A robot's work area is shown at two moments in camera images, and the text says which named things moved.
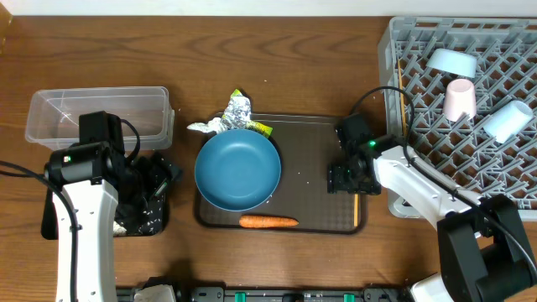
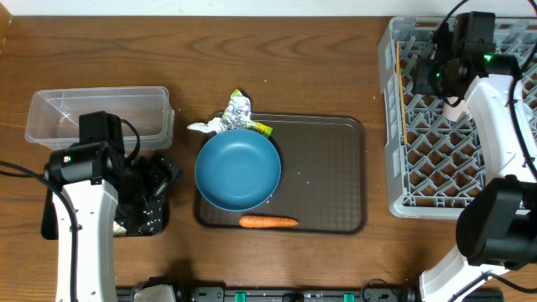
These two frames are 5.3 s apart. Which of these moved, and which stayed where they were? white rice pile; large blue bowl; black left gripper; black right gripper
Moved: black right gripper
Stayed: large blue bowl; black left gripper; white rice pile
